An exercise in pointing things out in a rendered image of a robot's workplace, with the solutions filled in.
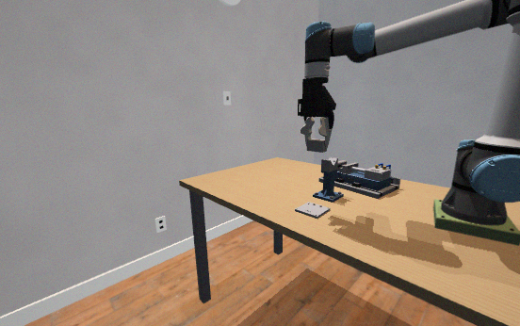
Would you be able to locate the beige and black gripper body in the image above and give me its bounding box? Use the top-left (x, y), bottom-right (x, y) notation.
top-left (298, 77), bottom-right (331, 117)

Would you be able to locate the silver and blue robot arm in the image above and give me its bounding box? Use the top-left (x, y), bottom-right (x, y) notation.
top-left (304, 0), bottom-right (520, 225)

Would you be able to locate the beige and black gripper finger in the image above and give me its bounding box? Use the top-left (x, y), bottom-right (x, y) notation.
top-left (301, 117), bottom-right (315, 146)
top-left (318, 106), bottom-right (334, 149)

